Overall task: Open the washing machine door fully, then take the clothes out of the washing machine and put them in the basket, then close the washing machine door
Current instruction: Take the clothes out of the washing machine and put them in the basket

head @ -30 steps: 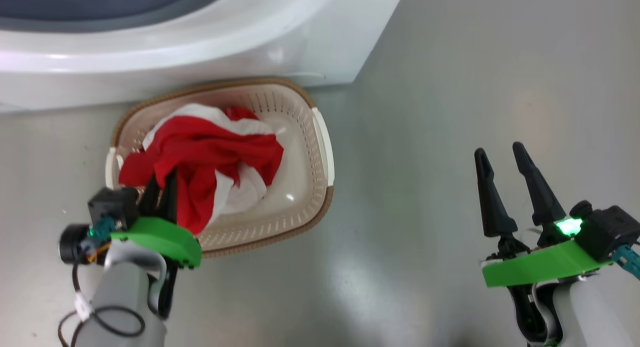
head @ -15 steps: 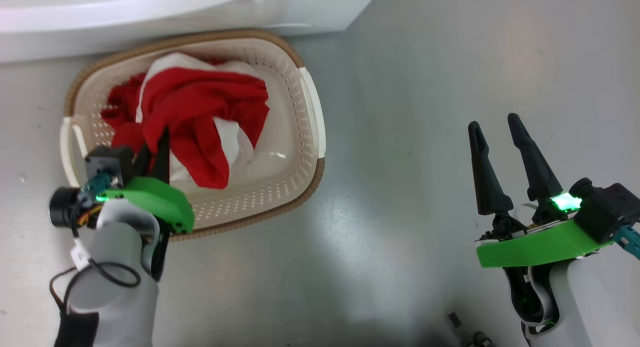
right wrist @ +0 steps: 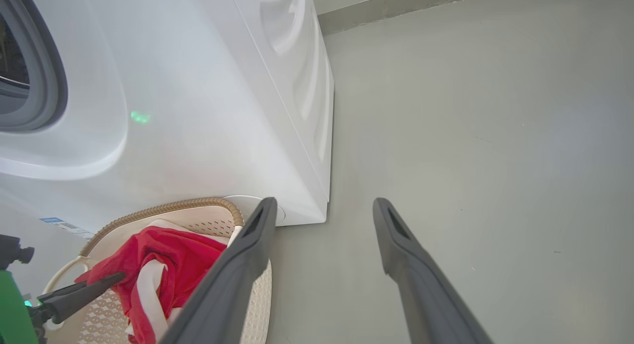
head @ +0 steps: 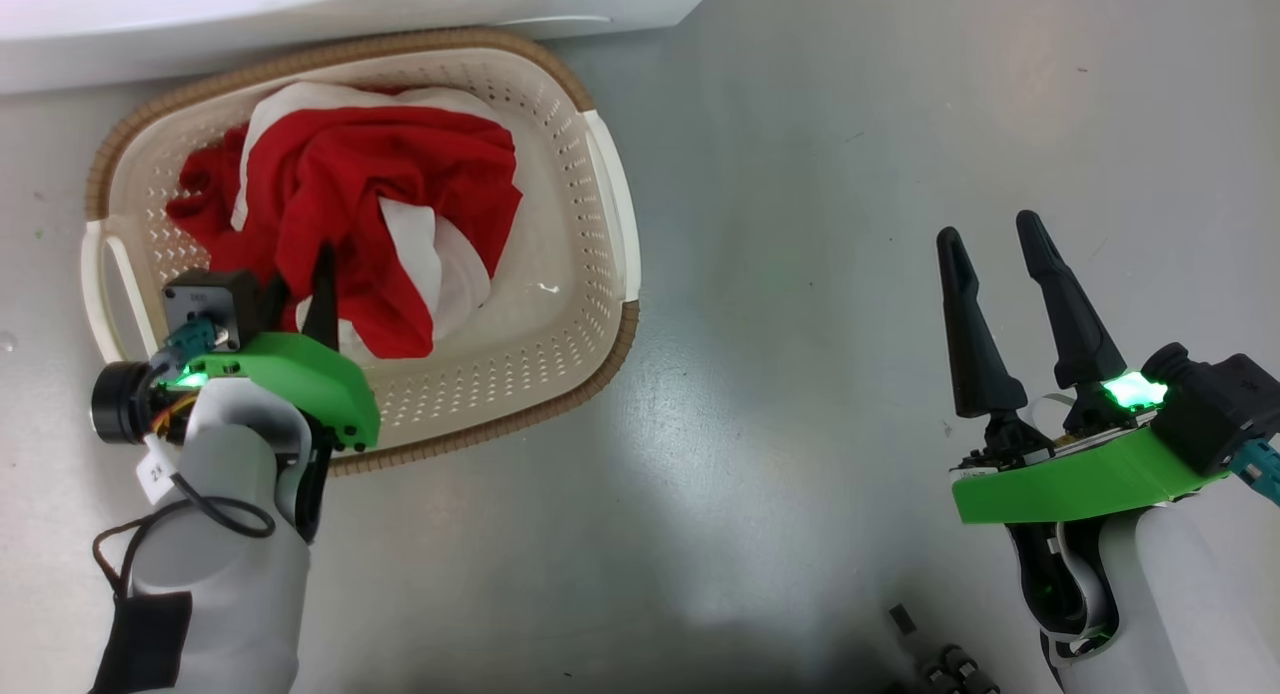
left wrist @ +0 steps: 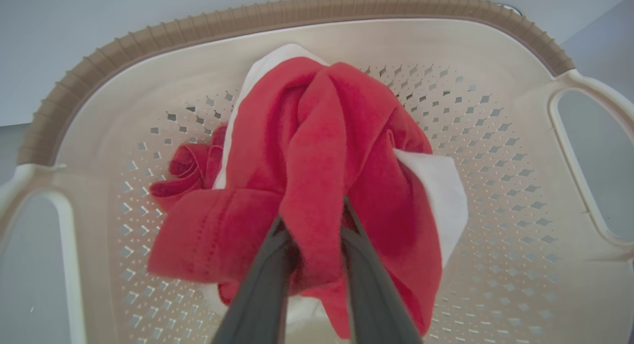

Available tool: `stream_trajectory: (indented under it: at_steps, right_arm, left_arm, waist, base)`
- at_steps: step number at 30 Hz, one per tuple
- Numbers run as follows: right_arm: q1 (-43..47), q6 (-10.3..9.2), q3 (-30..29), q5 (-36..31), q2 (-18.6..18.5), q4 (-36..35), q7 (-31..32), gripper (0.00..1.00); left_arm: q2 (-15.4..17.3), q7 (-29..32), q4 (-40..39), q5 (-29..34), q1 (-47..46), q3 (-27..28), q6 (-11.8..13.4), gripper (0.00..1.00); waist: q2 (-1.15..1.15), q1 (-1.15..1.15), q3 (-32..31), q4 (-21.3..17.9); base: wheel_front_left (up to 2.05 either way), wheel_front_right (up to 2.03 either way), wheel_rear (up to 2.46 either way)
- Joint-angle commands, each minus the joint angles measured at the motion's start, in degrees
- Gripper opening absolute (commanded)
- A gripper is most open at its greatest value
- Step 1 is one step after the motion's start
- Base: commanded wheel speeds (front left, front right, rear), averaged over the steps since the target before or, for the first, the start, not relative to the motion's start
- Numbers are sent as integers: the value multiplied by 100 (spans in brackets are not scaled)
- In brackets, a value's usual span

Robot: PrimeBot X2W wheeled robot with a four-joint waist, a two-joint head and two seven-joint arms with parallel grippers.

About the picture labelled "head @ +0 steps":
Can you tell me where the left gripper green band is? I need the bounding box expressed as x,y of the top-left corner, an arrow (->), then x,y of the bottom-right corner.
175,241 -> 382,451

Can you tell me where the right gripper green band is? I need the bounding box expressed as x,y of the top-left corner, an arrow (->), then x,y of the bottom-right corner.
936,210 -> 1231,526

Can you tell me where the red and white garment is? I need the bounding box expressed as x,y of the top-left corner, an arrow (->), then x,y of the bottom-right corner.
165,81 -> 524,362

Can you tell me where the white basket with brown rim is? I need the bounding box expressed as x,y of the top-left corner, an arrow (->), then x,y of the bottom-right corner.
80,26 -> 642,477

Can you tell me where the white Hisense washing machine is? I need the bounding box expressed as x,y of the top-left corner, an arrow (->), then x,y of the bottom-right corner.
0,0 -> 729,97

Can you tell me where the teal camera cable connector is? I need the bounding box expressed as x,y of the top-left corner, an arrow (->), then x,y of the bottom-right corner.
150,317 -> 219,380
1230,439 -> 1280,503

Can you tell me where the white numbered cable tag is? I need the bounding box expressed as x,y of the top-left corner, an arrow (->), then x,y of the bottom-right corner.
135,436 -> 181,505

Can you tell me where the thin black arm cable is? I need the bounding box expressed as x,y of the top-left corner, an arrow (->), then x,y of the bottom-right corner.
92,471 -> 277,600

